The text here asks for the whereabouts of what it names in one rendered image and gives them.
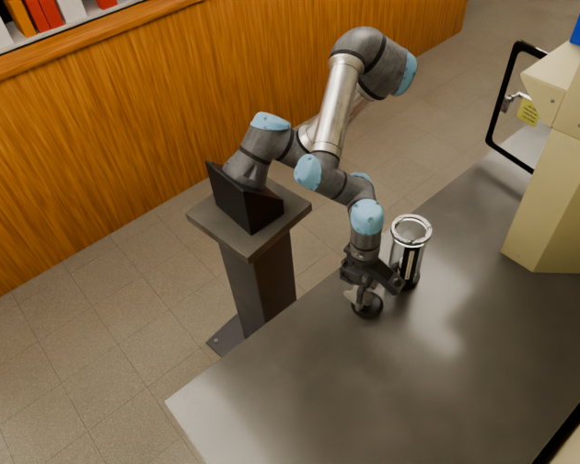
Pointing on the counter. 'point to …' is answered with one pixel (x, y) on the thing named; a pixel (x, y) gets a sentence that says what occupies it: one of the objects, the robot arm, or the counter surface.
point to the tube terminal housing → (564, 184)
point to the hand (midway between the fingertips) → (367, 298)
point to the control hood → (551, 80)
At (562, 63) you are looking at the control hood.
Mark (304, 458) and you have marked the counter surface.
